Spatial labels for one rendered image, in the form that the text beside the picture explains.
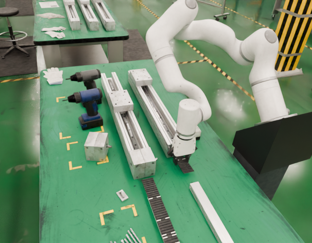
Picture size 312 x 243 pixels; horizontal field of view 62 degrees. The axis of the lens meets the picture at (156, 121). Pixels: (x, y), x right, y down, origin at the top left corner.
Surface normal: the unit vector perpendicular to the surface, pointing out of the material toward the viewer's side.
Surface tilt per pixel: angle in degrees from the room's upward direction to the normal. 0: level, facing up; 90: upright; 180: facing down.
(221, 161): 0
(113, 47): 90
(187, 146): 90
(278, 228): 0
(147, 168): 90
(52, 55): 90
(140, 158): 0
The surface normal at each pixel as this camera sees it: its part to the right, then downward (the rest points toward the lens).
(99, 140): 0.05, -0.80
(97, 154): -0.04, 0.60
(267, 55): 0.22, 0.46
